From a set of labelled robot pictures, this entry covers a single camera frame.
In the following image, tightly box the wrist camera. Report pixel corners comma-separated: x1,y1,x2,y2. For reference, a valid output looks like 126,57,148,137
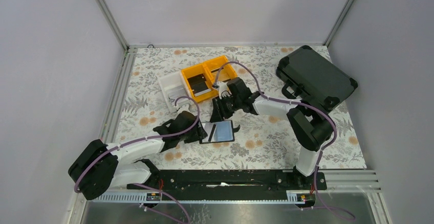
212,81,231,98
176,103,191,114

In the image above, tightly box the orange bin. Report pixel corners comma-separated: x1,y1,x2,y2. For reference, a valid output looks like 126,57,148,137
203,55,238,84
181,63,218,103

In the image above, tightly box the white plastic bin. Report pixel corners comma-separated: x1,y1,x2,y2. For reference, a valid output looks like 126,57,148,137
158,71,193,113

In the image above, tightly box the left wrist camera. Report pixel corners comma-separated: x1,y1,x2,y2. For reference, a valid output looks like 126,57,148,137
176,103,191,114

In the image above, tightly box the black hard case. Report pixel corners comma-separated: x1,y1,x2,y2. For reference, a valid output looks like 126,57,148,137
276,45,358,112

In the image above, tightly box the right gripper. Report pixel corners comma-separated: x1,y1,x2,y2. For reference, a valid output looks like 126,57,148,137
210,94,242,123

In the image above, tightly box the white slotted cable duct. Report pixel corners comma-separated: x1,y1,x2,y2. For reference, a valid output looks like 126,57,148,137
93,188,305,205

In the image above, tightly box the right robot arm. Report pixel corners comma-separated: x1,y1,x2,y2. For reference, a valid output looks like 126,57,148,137
210,77,336,189

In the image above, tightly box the black leather card holder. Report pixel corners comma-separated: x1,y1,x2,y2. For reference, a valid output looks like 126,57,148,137
200,120,241,144

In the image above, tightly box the floral table mat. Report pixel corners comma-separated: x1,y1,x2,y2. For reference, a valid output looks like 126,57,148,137
113,47,366,169

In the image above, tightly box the right orange bin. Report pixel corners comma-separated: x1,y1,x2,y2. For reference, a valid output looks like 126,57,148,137
203,55,238,84

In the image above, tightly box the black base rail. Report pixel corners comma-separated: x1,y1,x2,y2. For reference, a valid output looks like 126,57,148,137
144,169,327,194

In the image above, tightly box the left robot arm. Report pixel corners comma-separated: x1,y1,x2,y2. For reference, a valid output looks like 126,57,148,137
68,111,207,200

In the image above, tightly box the left orange bin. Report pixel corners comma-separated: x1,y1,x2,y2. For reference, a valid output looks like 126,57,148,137
181,63,218,103

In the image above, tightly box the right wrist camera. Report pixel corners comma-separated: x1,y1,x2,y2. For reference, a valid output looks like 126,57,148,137
212,81,231,98

